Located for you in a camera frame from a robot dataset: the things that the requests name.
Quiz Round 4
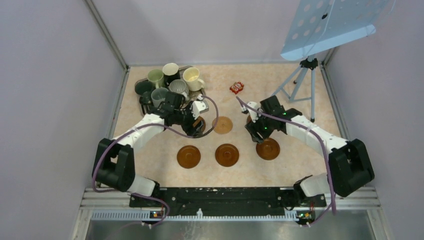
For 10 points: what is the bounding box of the dark green mug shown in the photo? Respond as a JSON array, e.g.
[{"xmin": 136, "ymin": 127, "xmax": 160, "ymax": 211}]
[{"xmin": 134, "ymin": 81, "xmax": 155, "ymax": 104}]

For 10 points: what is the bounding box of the light green mug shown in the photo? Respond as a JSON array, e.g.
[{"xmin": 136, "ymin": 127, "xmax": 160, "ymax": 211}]
[{"xmin": 147, "ymin": 69, "xmax": 165, "ymax": 89}]

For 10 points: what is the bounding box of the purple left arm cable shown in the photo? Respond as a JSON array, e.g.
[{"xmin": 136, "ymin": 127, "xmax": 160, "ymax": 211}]
[{"xmin": 91, "ymin": 94, "xmax": 220, "ymax": 229}]

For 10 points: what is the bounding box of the grey ribbed mug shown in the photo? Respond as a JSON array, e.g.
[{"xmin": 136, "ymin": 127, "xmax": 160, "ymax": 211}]
[{"xmin": 168, "ymin": 79, "xmax": 190, "ymax": 101}]

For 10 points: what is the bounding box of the brown wooden coaster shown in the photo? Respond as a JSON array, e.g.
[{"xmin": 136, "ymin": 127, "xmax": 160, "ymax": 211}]
[
  {"xmin": 246, "ymin": 115, "xmax": 256, "ymax": 125},
  {"xmin": 215, "ymin": 143, "xmax": 240, "ymax": 167},
  {"xmin": 192, "ymin": 116, "xmax": 206, "ymax": 134},
  {"xmin": 255, "ymin": 137, "xmax": 281, "ymax": 161},
  {"xmin": 176, "ymin": 145, "xmax": 201, "ymax": 169}
]

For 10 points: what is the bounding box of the light blue tripod stand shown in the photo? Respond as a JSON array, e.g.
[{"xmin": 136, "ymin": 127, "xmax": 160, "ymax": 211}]
[{"xmin": 270, "ymin": 58, "xmax": 320, "ymax": 123}]

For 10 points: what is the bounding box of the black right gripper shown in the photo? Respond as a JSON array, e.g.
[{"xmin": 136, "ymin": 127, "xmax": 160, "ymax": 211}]
[{"xmin": 245, "ymin": 110, "xmax": 274, "ymax": 144}]

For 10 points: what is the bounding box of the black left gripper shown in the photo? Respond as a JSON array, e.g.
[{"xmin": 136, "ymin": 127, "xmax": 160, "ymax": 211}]
[{"xmin": 174, "ymin": 100, "xmax": 205, "ymax": 138}]

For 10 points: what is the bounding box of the metal tray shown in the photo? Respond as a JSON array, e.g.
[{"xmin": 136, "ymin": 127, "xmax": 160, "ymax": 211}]
[{"xmin": 135, "ymin": 65, "xmax": 193, "ymax": 115}]

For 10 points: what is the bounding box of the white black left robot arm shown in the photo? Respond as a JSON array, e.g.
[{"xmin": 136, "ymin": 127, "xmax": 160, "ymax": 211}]
[{"xmin": 92, "ymin": 92, "xmax": 209, "ymax": 207}]

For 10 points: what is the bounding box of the grey blue mug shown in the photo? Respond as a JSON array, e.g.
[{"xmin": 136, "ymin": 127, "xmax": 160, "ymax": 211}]
[{"xmin": 150, "ymin": 87, "xmax": 169, "ymax": 108}]

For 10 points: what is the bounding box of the red owl wooden toy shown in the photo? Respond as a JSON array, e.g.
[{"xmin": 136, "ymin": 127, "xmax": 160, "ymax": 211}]
[{"xmin": 229, "ymin": 81, "xmax": 244, "ymax": 95}]

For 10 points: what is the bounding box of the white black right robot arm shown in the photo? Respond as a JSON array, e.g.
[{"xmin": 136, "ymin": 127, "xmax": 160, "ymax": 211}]
[{"xmin": 240, "ymin": 95, "xmax": 375, "ymax": 206}]

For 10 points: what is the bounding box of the woven rattan coaster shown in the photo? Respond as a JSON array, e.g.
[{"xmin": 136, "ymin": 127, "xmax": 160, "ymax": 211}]
[{"xmin": 212, "ymin": 116, "xmax": 233, "ymax": 135}]

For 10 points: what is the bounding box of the cream yellow mug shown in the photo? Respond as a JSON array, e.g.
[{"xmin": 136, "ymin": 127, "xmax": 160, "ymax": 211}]
[{"xmin": 183, "ymin": 67, "xmax": 206, "ymax": 92}]

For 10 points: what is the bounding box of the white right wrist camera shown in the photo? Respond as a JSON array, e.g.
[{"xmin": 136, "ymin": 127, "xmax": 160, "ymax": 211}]
[{"xmin": 247, "ymin": 101, "xmax": 261, "ymax": 123}]

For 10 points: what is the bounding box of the black mug white inside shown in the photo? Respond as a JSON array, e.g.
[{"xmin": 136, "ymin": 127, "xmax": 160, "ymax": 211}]
[{"xmin": 162, "ymin": 62, "xmax": 181, "ymax": 87}]

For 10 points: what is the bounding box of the light blue perforated board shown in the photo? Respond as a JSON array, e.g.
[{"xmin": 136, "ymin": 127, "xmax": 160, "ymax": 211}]
[{"xmin": 280, "ymin": 0, "xmax": 395, "ymax": 61}]

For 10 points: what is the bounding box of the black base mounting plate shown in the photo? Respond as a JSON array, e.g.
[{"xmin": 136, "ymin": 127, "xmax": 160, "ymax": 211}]
[{"xmin": 129, "ymin": 187, "xmax": 327, "ymax": 217}]

